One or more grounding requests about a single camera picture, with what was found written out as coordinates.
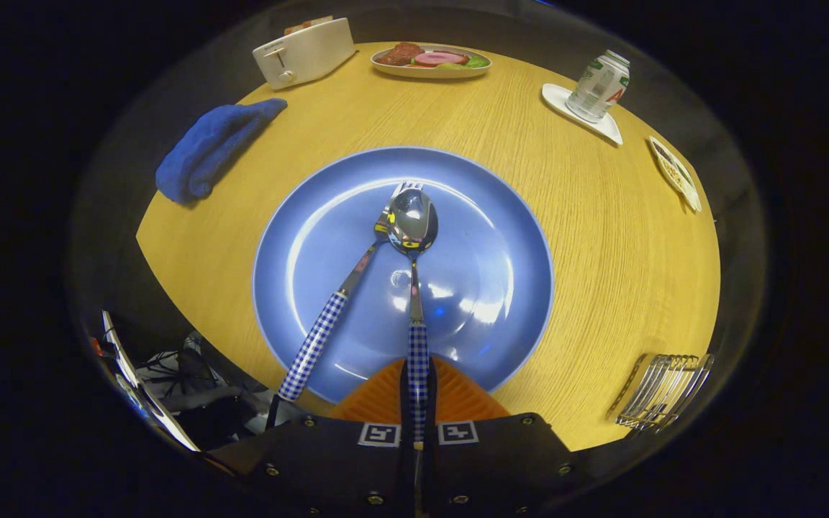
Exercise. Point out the white drink bottle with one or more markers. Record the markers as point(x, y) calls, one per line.
point(598, 86)

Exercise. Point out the green lettuce leaf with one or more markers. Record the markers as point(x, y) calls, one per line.
point(478, 62)

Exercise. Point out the small white snack dish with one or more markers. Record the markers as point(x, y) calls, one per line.
point(673, 173)

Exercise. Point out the blue round plate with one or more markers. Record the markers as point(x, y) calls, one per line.
point(486, 252)

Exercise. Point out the brown meat piece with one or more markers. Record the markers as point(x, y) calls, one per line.
point(400, 54)

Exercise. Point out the white toaster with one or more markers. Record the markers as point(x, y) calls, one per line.
point(314, 52)

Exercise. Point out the white coaster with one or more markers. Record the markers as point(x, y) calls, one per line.
point(555, 97)

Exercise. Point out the pink ham slice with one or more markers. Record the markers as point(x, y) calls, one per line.
point(442, 58)

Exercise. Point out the white flat panel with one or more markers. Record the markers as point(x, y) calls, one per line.
point(137, 385)

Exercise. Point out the white oval food plate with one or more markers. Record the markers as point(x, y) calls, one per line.
point(400, 70)

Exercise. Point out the blue towel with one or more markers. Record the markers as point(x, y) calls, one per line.
point(206, 144)

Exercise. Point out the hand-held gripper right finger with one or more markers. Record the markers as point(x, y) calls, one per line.
point(501, 460)

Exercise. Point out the toast slice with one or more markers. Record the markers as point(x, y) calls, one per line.
point(310, 24)

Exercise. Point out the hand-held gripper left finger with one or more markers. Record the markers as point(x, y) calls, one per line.
point(328, 460)

